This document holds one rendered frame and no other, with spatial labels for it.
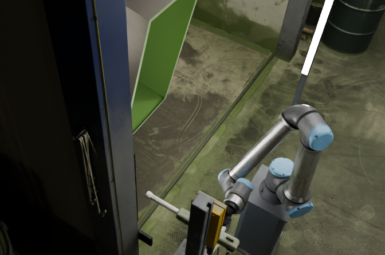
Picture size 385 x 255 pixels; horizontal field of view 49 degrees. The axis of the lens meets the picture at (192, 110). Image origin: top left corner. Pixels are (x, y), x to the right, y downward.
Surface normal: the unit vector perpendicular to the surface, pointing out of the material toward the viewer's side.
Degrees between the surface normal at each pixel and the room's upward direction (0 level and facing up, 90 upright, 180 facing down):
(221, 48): 0
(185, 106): 0
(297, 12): 90
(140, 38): 90
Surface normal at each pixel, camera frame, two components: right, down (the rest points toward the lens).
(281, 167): 0.04, -0.75
